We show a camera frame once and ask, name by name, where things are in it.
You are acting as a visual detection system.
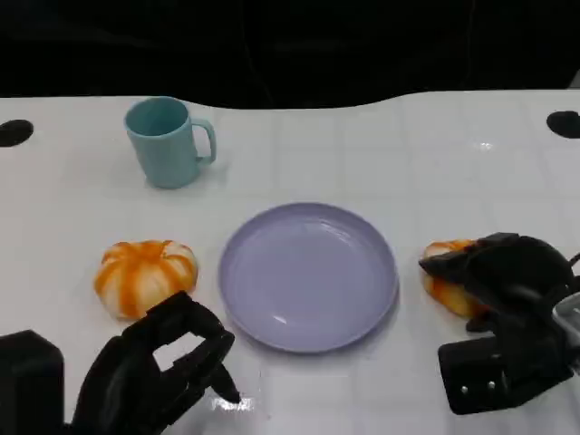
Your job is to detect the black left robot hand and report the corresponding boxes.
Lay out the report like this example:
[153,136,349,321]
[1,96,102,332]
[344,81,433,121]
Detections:
[71,290,241,435]

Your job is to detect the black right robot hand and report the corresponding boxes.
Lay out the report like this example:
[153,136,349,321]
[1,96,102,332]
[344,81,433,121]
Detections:
[418,232,575,339]

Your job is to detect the orange and white bread roll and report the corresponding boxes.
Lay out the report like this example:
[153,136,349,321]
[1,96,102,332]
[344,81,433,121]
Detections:
[93,239,199,321]
[421,237,493,318]

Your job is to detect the lilac plate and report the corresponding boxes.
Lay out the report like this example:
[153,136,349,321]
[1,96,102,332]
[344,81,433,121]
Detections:
[218,202,401,354]

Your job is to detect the pale green mug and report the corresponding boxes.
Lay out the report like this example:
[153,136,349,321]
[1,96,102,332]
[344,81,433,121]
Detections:
[123,95,218,189]

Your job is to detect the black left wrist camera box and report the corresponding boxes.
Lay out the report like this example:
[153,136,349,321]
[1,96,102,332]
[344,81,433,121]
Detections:
[0,330,65,435]

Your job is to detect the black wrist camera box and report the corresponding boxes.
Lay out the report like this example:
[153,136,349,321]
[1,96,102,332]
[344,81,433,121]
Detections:
[0,330,65,435]
[437,333,574,416]

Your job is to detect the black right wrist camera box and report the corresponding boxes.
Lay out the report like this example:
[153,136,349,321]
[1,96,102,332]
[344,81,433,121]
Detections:
[437,333,574,416]

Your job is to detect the black table cable grommet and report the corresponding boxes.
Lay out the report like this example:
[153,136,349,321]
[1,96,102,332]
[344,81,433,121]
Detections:
[0,119,35,148]
[546,110,580,138]

